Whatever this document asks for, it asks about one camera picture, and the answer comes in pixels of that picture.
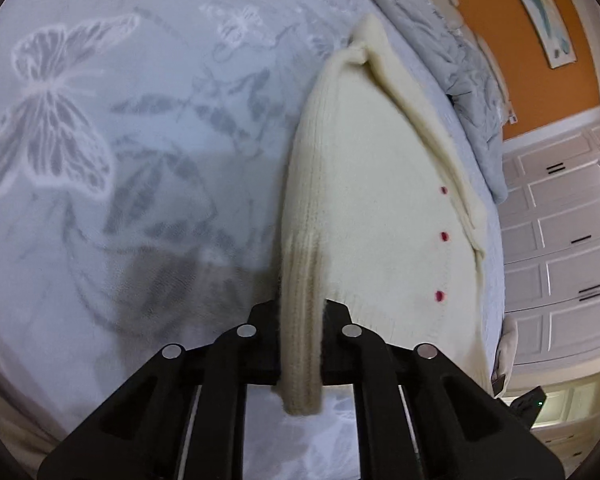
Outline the butterfly print bed sheet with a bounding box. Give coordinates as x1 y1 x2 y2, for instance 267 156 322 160
0 0 506 480

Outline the cream knitted cardigan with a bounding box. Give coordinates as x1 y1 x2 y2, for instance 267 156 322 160
275 12 505 417

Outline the grey crumpled quilt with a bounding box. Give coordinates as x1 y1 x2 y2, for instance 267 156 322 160
367 0 511 206

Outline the white panelled wardrobe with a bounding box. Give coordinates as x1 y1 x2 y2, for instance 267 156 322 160
500 122 600 471

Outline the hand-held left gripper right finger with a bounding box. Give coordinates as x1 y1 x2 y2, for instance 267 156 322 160
320 300 566 480

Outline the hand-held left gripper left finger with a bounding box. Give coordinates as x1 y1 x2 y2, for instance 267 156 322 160
37 301 284 480

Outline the framed wall painting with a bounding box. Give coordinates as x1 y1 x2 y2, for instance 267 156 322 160
495 0 578 70

